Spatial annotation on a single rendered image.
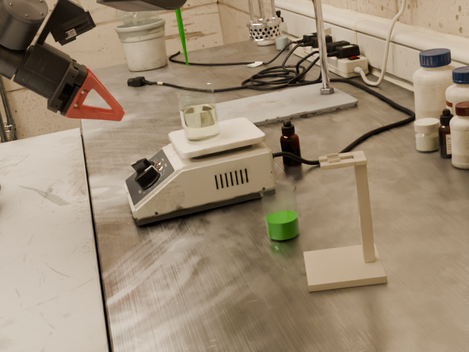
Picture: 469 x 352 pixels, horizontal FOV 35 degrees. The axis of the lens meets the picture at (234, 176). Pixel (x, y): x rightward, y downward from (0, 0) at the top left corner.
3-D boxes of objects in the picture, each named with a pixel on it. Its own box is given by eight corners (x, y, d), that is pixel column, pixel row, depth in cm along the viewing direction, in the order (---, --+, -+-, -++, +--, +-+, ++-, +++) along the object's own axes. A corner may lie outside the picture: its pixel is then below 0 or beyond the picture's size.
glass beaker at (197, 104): (204, 149, 100) (193, 91, 98) (176, 145, 104) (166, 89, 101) (233, 135, 104) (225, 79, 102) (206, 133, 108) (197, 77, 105)
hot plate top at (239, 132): (181, 160, 99) (180, 153, 99) (167, 137, 110) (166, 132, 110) (268, 141, 101) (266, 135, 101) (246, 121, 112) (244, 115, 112)
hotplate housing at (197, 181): (136, 229, 100) (124, 173, 97) (125, 198, 112) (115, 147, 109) (294, 193, 104) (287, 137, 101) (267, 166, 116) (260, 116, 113)
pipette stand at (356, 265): (308, 292, 77) (294, 174, 72) (303, 258, 84) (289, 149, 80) (387, 283, 76) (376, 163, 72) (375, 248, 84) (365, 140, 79)
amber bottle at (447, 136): (435, 156, 109) (432, 110, 106) (445, 151, 110) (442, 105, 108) (452, 159, 107) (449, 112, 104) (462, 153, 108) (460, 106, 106)
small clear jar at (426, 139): (411, 152, 112) (409, 124, 111) (421, 144, 115) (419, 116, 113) (436, 154, 110) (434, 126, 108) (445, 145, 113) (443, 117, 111)
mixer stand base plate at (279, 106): (206, 137, 136) (205, 131, 136) (188, 113, 155) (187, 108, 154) (360, 105, 141) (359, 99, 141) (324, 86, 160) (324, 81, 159)
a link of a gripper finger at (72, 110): (130, 89, 109) (72, 58, 106) (136, 98, 103) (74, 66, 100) (109, 129, 110) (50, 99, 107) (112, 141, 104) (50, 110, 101)
